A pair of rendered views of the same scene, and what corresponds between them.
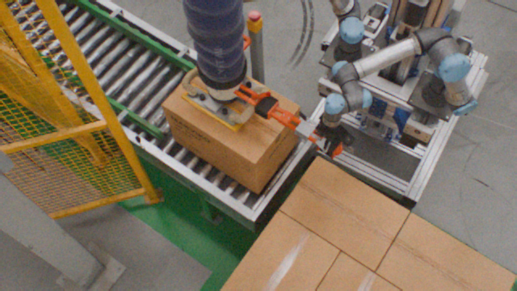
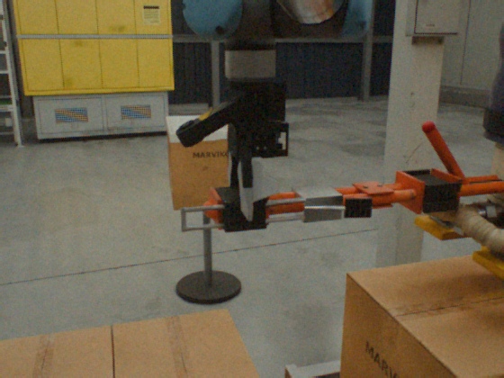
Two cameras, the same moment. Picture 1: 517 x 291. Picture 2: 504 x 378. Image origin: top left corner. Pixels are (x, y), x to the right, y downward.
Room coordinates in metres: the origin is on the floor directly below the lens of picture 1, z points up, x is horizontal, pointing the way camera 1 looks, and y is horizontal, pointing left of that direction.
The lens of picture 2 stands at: (1.59, -0.80, 1.44)
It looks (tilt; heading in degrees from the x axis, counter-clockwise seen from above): 17 degrees down; 129
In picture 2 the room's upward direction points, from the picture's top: straight up
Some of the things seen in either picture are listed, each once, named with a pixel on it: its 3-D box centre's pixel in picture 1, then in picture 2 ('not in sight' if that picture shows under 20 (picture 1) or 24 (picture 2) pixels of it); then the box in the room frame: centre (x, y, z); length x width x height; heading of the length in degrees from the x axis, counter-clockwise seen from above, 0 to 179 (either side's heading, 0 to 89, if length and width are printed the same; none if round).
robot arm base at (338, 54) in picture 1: (348, 48); not in sight; (1.70, -0.36, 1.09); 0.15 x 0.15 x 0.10
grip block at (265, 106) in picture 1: (266, 106); (427, 190); (1.29, 0.06, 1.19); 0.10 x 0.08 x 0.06; 145
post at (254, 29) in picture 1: (258, 71); not in sight; (1.97, 0.14, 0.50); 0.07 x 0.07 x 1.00; 55
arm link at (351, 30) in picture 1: (350, 33); not in sight; (1.70, -0.36, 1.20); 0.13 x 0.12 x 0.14; 2
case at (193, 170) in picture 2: not in sight; (204, 157); (-0.35, 1.14, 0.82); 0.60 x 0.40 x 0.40; 140
